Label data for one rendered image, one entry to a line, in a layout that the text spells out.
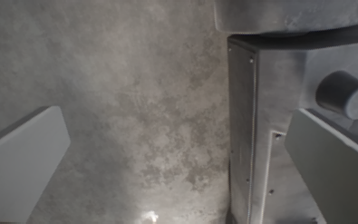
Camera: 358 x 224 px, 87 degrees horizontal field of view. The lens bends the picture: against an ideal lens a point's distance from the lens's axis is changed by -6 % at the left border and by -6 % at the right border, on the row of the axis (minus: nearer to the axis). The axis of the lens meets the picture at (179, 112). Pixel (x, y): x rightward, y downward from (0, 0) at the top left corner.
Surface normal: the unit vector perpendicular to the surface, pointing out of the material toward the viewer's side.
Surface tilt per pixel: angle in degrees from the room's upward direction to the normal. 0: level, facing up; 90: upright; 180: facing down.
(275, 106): 45
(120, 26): 0
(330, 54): 0
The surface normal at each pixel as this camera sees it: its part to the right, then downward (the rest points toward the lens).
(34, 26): 0.11, 0.45
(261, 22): -0.59, 0.48
